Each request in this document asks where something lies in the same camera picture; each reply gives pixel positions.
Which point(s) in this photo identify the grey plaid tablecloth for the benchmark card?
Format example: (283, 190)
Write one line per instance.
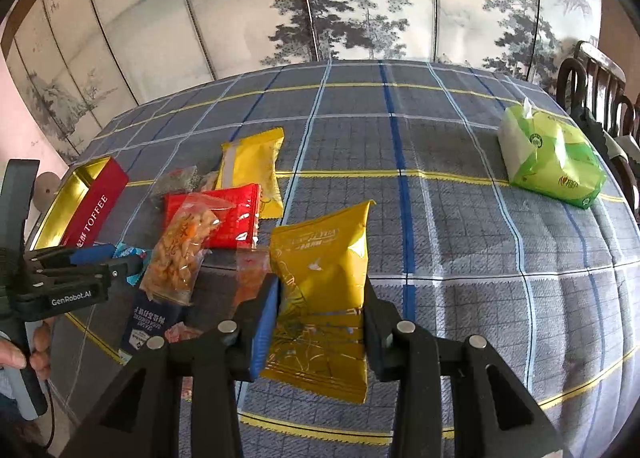
(452, 244)

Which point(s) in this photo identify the clear orange snack packet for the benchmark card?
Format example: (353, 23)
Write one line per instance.
(252, 266)

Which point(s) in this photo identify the clear bag fried twists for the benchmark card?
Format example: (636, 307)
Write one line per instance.
(177, 257)

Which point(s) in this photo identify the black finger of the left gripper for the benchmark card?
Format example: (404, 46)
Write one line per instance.
(99, 278)

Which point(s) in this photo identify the grey speckled sesame cake block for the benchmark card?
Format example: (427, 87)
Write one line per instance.
(177, 181)

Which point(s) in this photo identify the painted folding screen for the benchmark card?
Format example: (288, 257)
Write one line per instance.
(77, 64)

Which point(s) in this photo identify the round stone disc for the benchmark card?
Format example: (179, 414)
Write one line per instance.
(45, 187)

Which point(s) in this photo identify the red snack packet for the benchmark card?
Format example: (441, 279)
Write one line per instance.
(239, 224)

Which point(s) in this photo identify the dark wooden chair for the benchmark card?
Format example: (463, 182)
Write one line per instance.
(591, 88)

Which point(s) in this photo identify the yellow foil snack packet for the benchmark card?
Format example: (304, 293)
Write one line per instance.
(252, 160)

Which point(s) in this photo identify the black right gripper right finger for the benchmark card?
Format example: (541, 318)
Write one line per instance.
(494, 414)

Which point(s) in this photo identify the navy white cracker packet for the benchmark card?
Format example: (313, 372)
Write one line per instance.
(148, 318)

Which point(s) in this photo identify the green white tissue pack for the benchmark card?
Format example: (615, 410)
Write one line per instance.
(544, 153)

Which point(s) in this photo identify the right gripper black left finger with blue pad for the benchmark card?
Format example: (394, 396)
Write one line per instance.
(138, 414)

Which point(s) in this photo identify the red gold toffee tin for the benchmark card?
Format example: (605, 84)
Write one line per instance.
(80, 206)

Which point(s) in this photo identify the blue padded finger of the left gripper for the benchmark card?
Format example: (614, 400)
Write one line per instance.
(69, 256)

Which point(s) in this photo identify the small light blue packet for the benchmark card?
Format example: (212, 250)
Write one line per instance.
(138, 257)

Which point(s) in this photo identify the large yellow snack bag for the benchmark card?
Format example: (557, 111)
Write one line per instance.
(317, 343)

